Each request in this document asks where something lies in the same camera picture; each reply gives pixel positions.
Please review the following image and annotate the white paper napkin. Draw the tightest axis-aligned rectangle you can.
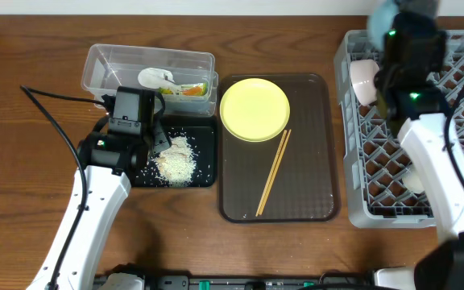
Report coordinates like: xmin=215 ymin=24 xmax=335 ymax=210
xmin=138 ymin=68 xmax=176 ymax=89

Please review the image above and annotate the yellow green snack wrapper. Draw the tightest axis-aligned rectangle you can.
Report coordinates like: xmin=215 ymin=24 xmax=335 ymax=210
xmin=159 ymin=82 xmax=208 ymax=97

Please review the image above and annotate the pile of rice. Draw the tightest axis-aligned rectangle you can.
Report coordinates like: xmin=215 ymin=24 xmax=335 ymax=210
xmin=137 ymin=127 xmax=202 ymax=188

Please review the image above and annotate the pink bowl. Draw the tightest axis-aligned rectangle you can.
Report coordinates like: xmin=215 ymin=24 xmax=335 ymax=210
xmin=350 ymin=60 xmax=379 ymax=106

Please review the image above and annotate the small white green cup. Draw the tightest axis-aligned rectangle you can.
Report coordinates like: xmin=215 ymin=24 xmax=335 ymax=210
xmin=402 ymin=168 xmax=425 ymax=194

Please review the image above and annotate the light blue bowl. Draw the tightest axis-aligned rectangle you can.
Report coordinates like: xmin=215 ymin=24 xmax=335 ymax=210
xmin=367 ymin=0 xmax=399 ymax=52

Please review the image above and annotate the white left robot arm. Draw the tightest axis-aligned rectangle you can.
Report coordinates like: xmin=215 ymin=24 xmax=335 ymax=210
xmin=21 ymin=86 xmax=172 ymax=289

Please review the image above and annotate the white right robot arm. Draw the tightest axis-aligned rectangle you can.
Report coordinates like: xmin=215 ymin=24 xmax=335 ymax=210
xmin=375 ymin=11 xmax=464 ymax=289

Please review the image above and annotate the clear plastic waste bin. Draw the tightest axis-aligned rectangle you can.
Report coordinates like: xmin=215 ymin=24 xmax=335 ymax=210
xmin=81 ymin=43 xmax=219 ymax=117

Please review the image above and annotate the gray dishwasher rack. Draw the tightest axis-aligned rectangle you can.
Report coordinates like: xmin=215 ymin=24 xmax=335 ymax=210
xmin=333 ymin=30 xmax=464 ymax=229

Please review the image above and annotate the black tray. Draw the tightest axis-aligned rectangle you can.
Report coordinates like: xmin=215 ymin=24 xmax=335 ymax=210
xmin=134 ymin=115 xmax=218 ymax=188

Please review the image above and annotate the yellow plate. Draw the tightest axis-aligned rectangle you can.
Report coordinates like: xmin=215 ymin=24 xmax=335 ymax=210
xmin=219 ymin=78 xmax=290 ymax=143

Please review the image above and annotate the wooden chopstick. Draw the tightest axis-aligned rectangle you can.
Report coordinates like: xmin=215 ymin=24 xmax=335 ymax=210
xmin=255 ymin=130 xmax=288 ymax=217
xmin=260 ymin=129 xmax=292 ymax=216

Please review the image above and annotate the brown serving tray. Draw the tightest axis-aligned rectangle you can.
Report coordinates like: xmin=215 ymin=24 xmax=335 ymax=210
xmin=217 ymin=73 xmax=341 ymax=224

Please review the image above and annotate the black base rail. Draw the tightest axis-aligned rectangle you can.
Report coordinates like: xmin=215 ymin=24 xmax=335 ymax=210
xmin=93 ymin=263 xmax=378 ymax=290

